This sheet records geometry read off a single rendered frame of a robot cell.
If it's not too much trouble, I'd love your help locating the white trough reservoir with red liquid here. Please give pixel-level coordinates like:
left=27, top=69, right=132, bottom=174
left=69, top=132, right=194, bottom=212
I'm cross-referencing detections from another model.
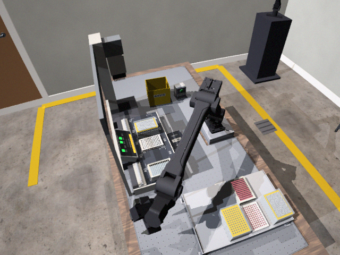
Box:
left=227, top=176, right=256, bottom=206

